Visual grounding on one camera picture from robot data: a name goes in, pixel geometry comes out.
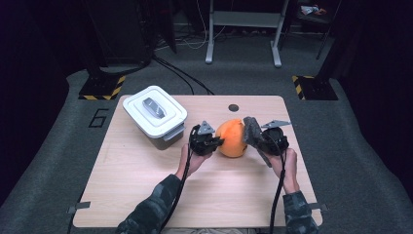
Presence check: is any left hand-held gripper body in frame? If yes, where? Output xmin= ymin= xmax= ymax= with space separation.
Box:
xmin=189 ymin=120 xmax=218 ymax=156

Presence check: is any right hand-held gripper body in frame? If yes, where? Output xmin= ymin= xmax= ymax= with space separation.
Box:
xmin=259 ymin=119 xmax=291 ymax=156

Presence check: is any orange plush toy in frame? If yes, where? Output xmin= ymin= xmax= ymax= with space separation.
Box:
xmin=215 ymin=118 xmax=248 ymax=159

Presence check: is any grey fuzzy towel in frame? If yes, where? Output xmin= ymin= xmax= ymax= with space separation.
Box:
xmin=243 ymin=116 xmax=273 ymax=169

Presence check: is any clear brown storage box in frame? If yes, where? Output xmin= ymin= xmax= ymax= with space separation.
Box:
xmin=142 ymin=123 xmax=187 ymax=151

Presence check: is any white lid with grey handle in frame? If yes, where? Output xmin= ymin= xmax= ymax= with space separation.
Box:
xmin=122 ymin=85 xmax=188 ymax=139

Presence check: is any person's left hand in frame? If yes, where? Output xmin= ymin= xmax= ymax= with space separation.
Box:
xmin=174 ymin=144 xmax=212 ymax=180

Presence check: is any person's right hand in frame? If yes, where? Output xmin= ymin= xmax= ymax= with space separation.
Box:
xmin=267 ymin=148 xmax=301 ymax=195

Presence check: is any grey tape piece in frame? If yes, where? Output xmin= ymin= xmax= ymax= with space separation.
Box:
xmin=310 ymin=202 xmax=328 ymax=213
xmin=67 ymin=201 xmax=92 ymax=215

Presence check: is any dark cabinet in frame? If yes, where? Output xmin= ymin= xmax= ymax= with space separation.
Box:
xmin=82 ymin=0 xmax=154 ymax=67

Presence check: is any white and red small object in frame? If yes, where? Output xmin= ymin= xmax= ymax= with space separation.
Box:
xmin=300 ymin=4 xmax=327 ymax=17

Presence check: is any left hand-held gripper black cable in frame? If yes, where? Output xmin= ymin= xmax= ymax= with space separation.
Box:
xmin=159 ymin=125 xmax=201 ymax=233

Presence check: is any hand-held gripper black cable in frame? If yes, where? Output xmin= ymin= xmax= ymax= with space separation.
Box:
xmin=159 ymin=125 xmax=201 ymax=233
xmin=268 ymin=136 xmax=288 ymax=234

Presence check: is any black floor cable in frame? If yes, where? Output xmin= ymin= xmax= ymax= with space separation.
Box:
xmin=155 ymin=56 xmax=216 ymax=96
xmin=152 ymin=57 xmax=196 ymax=96

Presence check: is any right hand-held gripper black cable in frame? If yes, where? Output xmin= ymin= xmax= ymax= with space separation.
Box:
xmin=268 ymin=136 xmax=288 ymax=234

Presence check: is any black yellow striped base plate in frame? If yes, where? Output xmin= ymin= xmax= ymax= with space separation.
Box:
xmin=78 ymin=75 xmax=127 ymax=101
xmin=291 ymin=75 xmax=339 ymax=101

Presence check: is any white cable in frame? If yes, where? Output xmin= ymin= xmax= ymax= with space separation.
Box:
xmin=181 ymin=0 xmax=228 ymax=51

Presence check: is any white metal stand frame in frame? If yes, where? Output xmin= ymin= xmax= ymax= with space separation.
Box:
xmin=205 ymin=0 xmax=290 ymax=68

